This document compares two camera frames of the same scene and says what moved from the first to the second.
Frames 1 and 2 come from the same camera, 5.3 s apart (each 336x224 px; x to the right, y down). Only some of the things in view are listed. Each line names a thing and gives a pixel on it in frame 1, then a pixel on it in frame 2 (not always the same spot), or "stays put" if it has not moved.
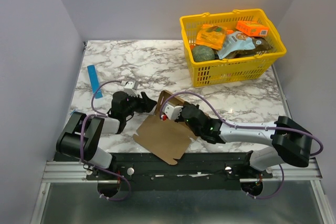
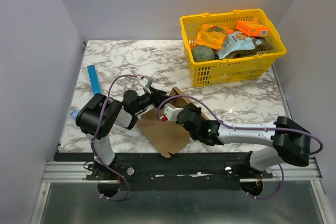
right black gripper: (184, 112) stays put
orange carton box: (252, 28) stays put
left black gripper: (146, 104) → (157, 97)
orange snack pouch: (211, 35) stays put
